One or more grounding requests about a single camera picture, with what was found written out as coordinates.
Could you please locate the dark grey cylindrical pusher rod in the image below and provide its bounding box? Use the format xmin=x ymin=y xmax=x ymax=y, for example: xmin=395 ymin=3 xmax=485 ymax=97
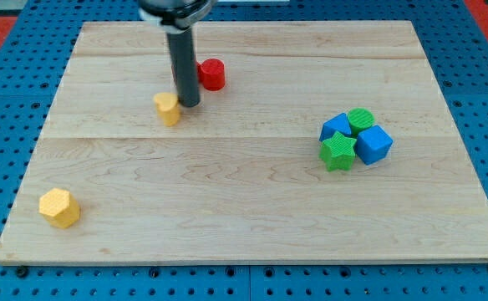
xmin=167 ymin=28 xmax=201 ymax=108

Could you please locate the yellow heart block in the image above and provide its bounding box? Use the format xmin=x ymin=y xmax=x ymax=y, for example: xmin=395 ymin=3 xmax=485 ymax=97
xmin=153 ymin=92 xmax=180 ymax=127

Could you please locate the yellow hexagon block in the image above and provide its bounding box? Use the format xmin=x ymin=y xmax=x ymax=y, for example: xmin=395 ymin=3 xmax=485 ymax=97
xmin=38 ymin=188 xmax=81 ymax=229

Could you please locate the red cylinder block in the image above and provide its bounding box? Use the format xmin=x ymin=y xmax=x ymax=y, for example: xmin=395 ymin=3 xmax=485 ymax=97
xmin=198 ymin=58 xmax=226 ymax=91

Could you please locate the wooden board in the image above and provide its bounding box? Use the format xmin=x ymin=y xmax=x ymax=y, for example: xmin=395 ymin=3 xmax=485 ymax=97
xmin=0 ymin=21 xmax=488 ymax=266

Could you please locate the blue block left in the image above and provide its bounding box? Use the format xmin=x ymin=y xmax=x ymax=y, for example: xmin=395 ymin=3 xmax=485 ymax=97
xmin=318 ymin=113 xmax=352 ymax=141

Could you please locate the green star block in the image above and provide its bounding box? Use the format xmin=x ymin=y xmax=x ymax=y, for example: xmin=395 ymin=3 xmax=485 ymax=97
xmin=319 ymin=132 xmax=357 ymax=172

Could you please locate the green cylinder block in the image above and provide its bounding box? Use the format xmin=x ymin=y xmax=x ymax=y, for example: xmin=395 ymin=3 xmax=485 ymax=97
xmin=347 ymin=107 xmax=375 ymax=137

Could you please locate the blue cube block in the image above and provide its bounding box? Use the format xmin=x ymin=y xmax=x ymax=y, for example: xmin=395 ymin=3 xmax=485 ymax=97
xmin=355 ymin=125 xmax=394 ymax=165

